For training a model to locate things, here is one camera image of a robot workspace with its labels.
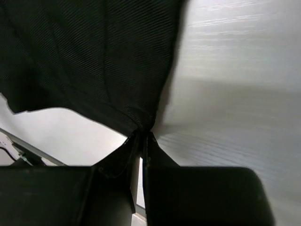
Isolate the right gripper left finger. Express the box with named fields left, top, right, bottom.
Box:
left=0, top=132, right=141, bottom=226

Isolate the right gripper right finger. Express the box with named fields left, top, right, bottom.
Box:
left=143, top=133, right=275, bottom=226

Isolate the black pleated skirt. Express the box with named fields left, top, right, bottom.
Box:
left=0, top=0, right=183, bottom=136

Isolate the aluminium rail front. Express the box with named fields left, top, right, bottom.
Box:
left=0, top=129, right=66, bottom=166

